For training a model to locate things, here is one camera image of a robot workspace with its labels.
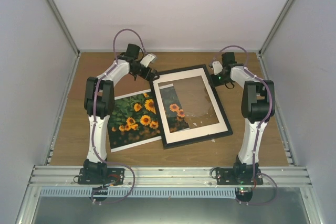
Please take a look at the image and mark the sunflower photo print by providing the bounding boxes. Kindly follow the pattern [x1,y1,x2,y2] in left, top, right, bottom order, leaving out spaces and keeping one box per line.
[108,84,190,152]

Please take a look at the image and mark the brown backing board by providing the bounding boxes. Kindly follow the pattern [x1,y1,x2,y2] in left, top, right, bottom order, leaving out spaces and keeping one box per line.
[67,58,148,101]

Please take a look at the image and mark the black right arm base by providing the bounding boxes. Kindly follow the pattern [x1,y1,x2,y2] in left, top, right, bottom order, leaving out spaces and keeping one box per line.
[209,167,264,186]

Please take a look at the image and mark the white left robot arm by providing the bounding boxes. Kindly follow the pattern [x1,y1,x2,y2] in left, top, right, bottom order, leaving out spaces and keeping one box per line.
[83,44,158,184]

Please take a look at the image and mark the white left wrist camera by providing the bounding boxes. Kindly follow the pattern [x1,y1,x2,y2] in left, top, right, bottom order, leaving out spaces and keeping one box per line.
[140,54,157,67]

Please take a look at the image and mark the aluminium enclosure frame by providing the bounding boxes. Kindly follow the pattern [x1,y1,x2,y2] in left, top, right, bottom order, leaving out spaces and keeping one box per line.
[15,0,336,224]

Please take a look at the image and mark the clear acrylic sheet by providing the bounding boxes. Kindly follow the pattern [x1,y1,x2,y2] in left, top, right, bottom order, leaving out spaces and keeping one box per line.
[159,76,219,133]

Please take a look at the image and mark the aluminium mounting rail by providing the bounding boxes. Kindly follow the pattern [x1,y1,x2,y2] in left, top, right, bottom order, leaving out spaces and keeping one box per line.
[28,166,312,187]

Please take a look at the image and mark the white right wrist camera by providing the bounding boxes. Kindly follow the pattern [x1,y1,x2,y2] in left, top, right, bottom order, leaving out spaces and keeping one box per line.
[209,61,223,76]

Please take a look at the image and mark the white photo mat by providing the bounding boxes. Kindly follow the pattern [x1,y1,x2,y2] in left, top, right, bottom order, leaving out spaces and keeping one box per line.
[152,68,228,145]

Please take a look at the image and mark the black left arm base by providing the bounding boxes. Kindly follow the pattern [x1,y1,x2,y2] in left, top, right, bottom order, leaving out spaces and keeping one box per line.
[73,167,125,186]

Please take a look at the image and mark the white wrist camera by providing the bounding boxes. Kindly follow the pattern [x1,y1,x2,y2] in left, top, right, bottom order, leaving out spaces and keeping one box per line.
[209,61,223,76]
[140,54,157,67]

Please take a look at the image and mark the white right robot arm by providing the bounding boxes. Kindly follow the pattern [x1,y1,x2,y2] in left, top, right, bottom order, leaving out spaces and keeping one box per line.
[209,52,275,185]

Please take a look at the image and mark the black picture frame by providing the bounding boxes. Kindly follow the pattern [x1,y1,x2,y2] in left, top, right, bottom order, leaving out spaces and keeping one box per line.
[149,63,234,151]

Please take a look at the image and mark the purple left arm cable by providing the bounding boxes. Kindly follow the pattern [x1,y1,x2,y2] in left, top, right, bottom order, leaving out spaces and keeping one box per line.
[90,28,136,205]

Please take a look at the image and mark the grey slotted cable duct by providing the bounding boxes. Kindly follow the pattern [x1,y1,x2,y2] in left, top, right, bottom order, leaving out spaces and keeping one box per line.
[40,187,236,199]

